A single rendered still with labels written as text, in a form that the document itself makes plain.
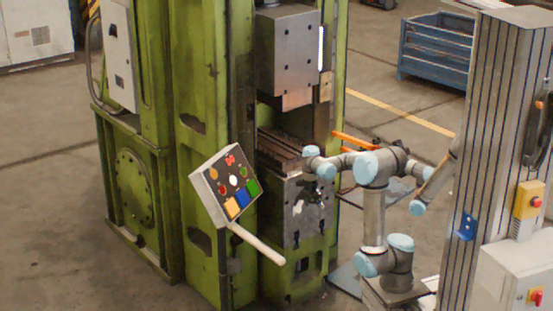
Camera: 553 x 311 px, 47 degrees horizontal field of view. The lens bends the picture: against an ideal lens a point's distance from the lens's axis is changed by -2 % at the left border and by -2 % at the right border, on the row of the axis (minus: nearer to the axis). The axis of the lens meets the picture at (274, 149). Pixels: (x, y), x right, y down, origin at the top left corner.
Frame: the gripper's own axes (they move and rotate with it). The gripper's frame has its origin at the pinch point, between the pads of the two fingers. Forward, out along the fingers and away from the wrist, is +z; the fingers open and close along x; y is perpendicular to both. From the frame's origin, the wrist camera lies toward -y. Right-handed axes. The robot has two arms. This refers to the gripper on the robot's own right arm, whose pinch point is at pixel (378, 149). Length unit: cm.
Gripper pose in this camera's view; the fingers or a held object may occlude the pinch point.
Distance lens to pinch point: 329.5
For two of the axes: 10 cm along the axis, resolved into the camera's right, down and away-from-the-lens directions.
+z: -6.3, -3.2, 7.1
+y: 0.3, 9.0, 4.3
